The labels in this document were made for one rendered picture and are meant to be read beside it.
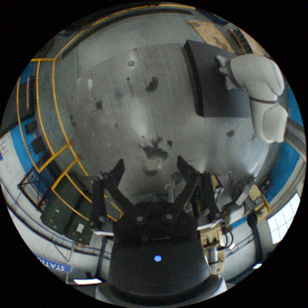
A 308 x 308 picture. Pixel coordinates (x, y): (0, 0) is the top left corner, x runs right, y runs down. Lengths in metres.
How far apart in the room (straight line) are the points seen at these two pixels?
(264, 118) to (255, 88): 0.12
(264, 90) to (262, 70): 0.07
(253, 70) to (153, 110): 0.47
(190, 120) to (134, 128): 0.28
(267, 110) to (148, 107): 0.52
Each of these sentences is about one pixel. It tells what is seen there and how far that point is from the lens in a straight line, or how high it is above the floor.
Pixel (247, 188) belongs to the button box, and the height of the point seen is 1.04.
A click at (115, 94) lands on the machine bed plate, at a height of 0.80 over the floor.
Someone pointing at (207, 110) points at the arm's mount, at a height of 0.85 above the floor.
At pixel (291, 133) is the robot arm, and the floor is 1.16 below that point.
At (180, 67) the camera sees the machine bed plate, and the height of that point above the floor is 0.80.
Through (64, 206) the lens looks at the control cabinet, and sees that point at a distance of 3.07.
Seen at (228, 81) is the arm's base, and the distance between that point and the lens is 0.50.
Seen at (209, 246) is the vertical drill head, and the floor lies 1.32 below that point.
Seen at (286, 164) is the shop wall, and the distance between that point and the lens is 6.10.
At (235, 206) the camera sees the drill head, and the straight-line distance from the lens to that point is 1.09.
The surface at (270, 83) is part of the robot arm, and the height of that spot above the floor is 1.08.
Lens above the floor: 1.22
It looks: 57 degrees down
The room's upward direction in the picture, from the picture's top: 173 degrees counter-clockwise
